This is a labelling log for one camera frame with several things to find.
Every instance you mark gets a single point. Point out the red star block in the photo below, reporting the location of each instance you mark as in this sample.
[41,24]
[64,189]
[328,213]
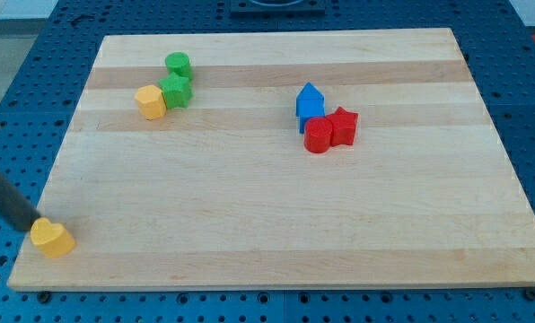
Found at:
[344,126]

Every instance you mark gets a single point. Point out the green star block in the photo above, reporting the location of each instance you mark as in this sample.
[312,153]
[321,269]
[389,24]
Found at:
[176,91]

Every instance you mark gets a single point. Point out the yellow hexagon block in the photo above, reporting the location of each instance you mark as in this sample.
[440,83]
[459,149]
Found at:
[150,102]

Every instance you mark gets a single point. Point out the red cylinder block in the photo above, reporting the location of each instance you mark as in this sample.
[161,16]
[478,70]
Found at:
[317,135]

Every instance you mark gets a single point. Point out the blue house-shaped block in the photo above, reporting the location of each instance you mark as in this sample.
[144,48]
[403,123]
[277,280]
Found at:
[309,104]

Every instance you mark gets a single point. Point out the wooden board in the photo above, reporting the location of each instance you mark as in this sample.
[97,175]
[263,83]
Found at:
[222,194]

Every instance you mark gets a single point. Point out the green cylinder block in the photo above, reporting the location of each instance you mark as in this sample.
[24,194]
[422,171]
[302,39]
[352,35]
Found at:
[179,63]

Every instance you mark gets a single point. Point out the yellow heart block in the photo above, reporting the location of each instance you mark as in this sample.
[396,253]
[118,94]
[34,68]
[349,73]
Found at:
[53,240]

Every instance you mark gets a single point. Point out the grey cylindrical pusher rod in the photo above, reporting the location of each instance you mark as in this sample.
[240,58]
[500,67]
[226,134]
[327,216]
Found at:
[15,208]

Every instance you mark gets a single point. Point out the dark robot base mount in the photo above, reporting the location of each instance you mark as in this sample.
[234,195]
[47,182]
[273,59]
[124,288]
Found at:
[249,7]

